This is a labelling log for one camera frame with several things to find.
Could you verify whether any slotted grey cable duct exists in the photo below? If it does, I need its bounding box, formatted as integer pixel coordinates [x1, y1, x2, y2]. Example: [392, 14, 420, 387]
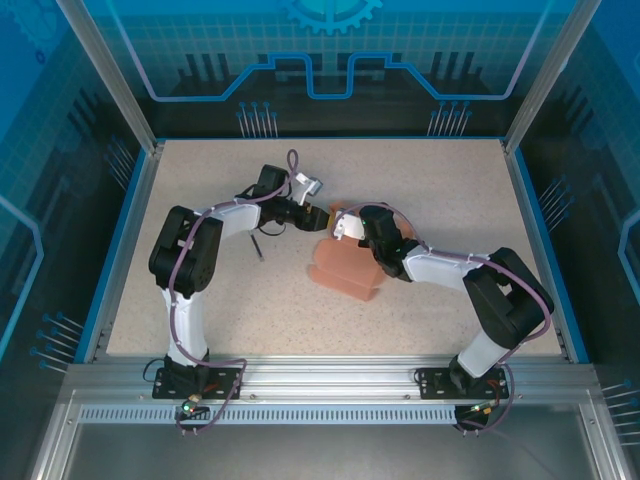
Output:
[78, 405, 460, 426]

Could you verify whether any aluminium mounting beam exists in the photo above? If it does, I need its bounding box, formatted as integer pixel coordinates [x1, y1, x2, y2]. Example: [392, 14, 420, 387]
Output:
[64, 353, 601, 401]

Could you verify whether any aluminium frame post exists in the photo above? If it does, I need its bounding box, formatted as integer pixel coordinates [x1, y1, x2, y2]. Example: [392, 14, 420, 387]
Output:
[504, 0, 589, 154]
[54, 0, 159, 154]

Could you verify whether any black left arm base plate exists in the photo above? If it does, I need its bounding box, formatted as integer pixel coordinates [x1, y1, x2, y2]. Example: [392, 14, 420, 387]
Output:
[152, 366, 246, 401]

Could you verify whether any grey metal tray frame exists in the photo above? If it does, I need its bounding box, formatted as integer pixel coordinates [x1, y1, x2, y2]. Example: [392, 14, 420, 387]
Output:
[29, 389, 640, 480]

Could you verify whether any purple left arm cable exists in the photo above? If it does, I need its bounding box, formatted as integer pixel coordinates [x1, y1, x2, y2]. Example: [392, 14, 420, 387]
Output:
[167, 149, 301, 436]

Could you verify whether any aluminium table side rail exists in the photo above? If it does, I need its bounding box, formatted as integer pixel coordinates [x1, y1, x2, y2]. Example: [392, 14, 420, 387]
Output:
[502, 142, 574, 364]
[84, 142, 166, 364]

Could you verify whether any orange paper box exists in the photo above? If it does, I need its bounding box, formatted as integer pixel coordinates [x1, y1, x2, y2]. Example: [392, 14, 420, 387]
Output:
[305, 199, 416, 303]

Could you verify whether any cable connector with green light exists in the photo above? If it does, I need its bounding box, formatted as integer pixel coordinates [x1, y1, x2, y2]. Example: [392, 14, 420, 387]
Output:
[174, 394, 211, 419]
[467, 399, 501, 419]

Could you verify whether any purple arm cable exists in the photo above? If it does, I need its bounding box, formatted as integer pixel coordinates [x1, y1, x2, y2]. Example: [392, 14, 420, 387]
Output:
[167, 149, 301, 436]
[334, 201, 556, 436]

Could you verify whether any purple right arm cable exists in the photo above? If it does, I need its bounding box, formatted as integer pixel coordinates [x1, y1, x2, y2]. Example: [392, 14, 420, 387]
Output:
[334, 201, 556, 436]

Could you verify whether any blue table side trim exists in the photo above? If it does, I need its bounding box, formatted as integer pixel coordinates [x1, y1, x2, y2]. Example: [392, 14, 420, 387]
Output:
[74, 147, 154, 364]
[512, 147, 591, 364]

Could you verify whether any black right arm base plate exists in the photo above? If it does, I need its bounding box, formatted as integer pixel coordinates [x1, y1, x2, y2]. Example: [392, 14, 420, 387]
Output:
[417, 367, 511, 400]

